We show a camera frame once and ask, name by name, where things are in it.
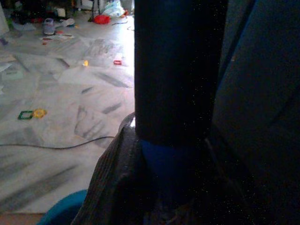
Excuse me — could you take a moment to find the red plastic bag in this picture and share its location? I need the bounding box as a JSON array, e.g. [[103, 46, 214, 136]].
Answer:
[[93, 14, 111, 25]]

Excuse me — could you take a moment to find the long black floor cable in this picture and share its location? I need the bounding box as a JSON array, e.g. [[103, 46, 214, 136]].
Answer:
[[0, 136, 115, 150]]

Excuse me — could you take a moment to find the green square frame tile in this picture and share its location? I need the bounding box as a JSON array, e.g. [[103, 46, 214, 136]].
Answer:
[[17, 110, 35, 120]]

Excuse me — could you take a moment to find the yellow ring toy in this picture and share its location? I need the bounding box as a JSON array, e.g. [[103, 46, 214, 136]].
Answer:
[[32, 108, 47, 119]]

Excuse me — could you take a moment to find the dark blue board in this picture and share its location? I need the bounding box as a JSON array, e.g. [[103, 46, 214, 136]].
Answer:
[[210, 0, 300, 225]]

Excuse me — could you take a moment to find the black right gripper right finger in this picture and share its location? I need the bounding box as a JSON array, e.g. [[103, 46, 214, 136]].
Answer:
[[187, 137, 277, 225]]

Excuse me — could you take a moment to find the white plastic bag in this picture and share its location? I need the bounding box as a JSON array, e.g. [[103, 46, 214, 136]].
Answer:
[[102, 0, 126, 17]]

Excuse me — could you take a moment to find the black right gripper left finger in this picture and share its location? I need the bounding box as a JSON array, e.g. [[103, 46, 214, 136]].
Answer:
[[71, 124, 150, 225]]

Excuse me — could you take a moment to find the teal plastic tub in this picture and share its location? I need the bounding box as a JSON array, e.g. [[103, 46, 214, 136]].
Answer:
[[37, 189, 88, 225]]

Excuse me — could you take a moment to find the white paper sheet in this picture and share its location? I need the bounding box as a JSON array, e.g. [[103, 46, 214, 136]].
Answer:
[[39, 34, 75, 42]]

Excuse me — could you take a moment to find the grey sneaker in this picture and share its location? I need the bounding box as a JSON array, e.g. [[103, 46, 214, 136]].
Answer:
[[42, 18, 56, 36]]

